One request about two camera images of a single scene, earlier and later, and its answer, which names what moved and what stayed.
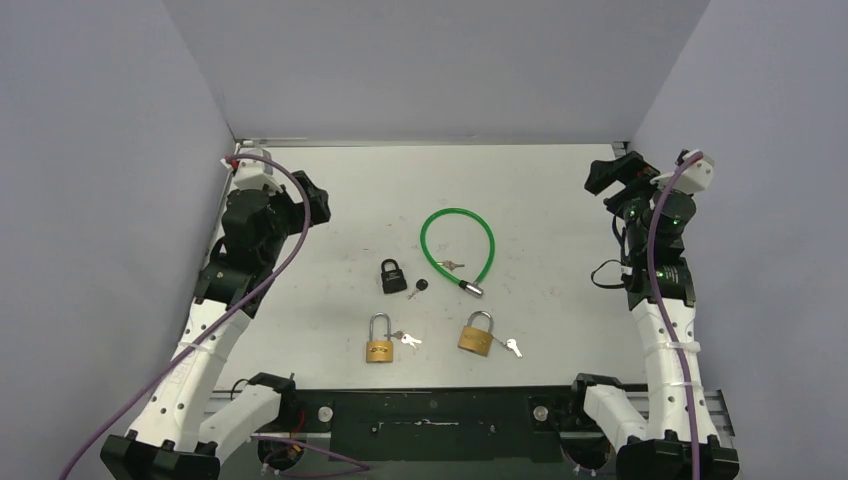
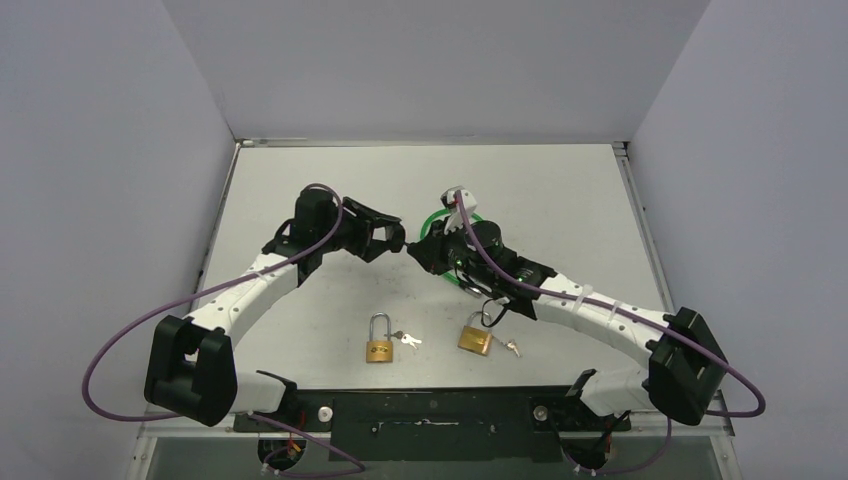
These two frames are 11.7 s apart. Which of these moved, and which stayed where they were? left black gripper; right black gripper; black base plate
Moved: left black gripper; right black gripper
Stayed: black base plate
